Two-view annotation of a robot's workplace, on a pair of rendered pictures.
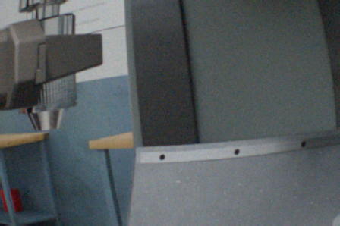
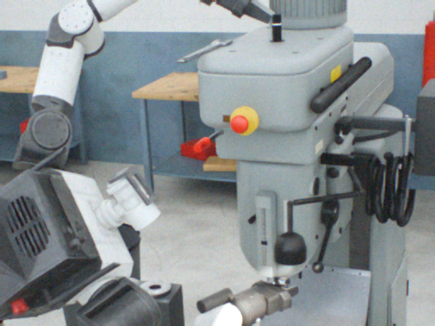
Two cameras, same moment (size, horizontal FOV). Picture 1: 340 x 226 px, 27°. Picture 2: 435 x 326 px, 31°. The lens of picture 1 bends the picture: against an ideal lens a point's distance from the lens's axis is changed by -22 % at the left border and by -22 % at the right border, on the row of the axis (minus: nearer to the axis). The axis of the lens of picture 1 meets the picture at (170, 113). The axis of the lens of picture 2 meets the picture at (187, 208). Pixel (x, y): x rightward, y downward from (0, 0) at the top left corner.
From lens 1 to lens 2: 1.70 m
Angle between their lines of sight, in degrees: 19
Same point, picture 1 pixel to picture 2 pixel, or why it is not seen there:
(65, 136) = (98, 71)
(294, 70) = (331, 245)
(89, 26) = not seen: outside the picture
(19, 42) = (285, 300)
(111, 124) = (140, 66)
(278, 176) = (322, 279)
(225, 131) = not seen: hidden behind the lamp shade
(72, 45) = (292, 291)
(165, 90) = not seen: hidden behind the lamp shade
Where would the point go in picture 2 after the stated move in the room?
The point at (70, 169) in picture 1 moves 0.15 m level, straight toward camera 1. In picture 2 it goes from (101, 98) to (103, 102)
